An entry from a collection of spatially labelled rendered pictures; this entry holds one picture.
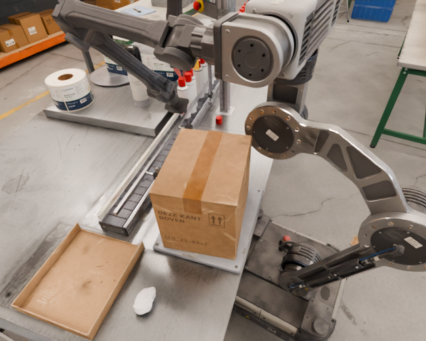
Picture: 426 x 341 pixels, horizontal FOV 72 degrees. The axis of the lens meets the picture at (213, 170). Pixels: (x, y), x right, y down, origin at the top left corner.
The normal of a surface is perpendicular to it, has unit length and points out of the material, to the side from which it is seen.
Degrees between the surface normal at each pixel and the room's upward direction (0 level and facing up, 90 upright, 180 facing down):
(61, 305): 0
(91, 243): 0
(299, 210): 0
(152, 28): 38
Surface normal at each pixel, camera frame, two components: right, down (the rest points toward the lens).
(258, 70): -0.50, 0.61
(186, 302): -0.04, -0.73
